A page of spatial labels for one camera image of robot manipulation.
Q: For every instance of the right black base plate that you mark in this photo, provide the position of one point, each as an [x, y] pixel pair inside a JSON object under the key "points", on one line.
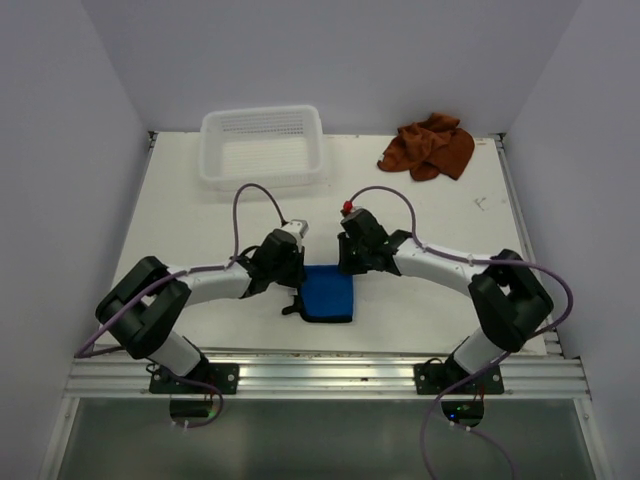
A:
{"points": [[434, 376]]}

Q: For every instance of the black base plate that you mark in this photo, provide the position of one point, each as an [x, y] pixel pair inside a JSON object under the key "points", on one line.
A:
{"points": [[434, 376], [223, 376]]}

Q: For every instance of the white plastic basket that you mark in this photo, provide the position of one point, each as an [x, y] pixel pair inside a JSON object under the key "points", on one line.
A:
{"points": [[277, 147]]}

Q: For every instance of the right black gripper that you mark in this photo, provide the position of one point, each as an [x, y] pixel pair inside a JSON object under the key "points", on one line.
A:
{"points": [[345, 264]]}

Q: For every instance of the blue and grey towel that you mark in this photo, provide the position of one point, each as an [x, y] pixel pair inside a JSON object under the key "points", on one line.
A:
{"points": [[325, 297]]}

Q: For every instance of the brown towel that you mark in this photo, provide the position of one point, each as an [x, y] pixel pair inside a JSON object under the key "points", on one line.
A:
{"points": [[427, 149]]}

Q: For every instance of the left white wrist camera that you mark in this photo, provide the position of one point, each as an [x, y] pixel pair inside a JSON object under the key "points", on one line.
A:
{"points": [[297, 228]]}

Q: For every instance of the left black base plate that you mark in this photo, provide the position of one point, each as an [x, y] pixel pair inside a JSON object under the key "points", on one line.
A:
{"points": [[223, 376]]}

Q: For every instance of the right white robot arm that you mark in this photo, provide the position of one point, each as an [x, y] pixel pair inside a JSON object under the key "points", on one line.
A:
{"points": [[509, 301]]}

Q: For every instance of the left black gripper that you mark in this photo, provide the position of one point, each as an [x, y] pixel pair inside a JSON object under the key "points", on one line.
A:
{"points": [[298, 275]]}

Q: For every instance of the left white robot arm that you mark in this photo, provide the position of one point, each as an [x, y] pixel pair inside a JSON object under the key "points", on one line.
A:
{"points": [[140, 312]]}

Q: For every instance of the aluminium rail frame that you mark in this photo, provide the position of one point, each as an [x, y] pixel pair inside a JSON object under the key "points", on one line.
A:
{"points": [[314, 413]]}

